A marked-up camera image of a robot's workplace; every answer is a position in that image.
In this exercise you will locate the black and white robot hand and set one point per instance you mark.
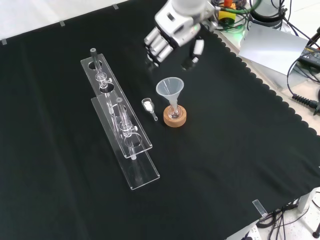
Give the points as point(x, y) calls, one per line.
point(180, 25)

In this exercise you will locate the clear plastic funnel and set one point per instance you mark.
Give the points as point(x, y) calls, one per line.
point(170, 87)

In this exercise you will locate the glass weighing funnel with powder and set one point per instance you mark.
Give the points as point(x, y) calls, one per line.
point(147, 105)

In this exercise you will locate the glass round-bottom flask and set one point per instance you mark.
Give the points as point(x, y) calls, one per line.
point(173, 113)

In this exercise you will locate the clear acrylic funnel stand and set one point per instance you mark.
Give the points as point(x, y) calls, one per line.
point(140, 170)

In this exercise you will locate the yellow stop button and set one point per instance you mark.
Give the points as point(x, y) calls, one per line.
point(227, 16)

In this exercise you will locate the grey tape piece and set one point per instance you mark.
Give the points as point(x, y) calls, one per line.
point(4, 41)
point(115, 6)
point(62, 23)

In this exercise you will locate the black power adapter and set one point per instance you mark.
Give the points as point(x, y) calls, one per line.
point(311, 56)

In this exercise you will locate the black cloth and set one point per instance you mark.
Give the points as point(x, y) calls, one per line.
point(212, 162)

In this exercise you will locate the clear tape piece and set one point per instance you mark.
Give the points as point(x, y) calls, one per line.
point(259, 207)

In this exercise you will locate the white power strip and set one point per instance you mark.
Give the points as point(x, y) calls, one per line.
point(250, 232)

